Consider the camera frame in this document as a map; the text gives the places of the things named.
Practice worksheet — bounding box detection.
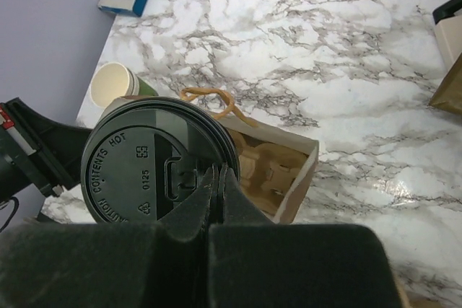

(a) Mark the brown paper bag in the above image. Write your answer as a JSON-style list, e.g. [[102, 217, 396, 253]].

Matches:
[[111, 87, 321, 225]]

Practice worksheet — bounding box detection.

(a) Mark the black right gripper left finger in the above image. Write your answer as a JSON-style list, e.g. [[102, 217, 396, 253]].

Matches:
[[154, 164, 219, 243]]

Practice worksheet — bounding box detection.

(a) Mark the orange brown snack bag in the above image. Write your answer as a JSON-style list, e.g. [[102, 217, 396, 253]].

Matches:
[[429, 56, 462, 115]]

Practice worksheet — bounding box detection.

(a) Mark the beige black folding shelf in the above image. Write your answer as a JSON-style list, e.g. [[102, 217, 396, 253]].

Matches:
[[432, 0, 461, 70]]

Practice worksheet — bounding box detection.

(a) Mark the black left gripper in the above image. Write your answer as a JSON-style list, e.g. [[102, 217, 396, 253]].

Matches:
[[0, 97, 93, 233]]

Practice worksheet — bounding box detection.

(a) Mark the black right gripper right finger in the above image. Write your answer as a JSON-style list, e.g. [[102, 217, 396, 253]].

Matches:
[[210, 164, 274, 226]]

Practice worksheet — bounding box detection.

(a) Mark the black plastic cup lid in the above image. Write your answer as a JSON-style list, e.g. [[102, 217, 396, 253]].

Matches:
[[81, 97, 240, 223]]

